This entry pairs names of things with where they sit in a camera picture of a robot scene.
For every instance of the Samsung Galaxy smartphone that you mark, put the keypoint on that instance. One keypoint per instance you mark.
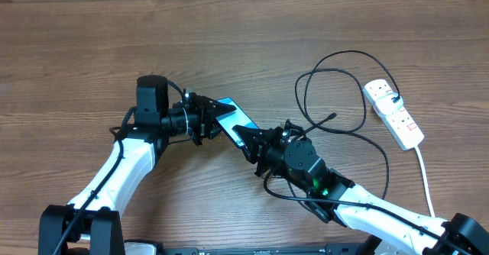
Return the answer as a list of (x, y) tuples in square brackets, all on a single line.
[(236, 117)]

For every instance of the white USB charger adapter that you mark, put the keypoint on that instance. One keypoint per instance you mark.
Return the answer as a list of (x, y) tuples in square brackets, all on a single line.
[(388, 104)]

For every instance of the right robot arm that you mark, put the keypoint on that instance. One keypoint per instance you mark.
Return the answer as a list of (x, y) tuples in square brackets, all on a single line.
[(332, 197)]

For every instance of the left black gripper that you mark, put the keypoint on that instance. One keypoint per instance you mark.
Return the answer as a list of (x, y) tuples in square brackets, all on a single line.
[(204, 104)]

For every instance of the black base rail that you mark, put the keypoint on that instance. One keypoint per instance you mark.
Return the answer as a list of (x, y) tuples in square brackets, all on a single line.
[(252, 251)]

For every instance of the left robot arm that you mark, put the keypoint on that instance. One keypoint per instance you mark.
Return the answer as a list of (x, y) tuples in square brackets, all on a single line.
[(90, 223)]

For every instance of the white power strip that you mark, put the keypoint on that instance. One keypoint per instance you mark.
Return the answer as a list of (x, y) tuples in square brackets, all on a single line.
[(401, 125)]

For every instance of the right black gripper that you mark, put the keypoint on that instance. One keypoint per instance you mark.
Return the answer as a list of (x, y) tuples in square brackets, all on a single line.
[(261, 139)]

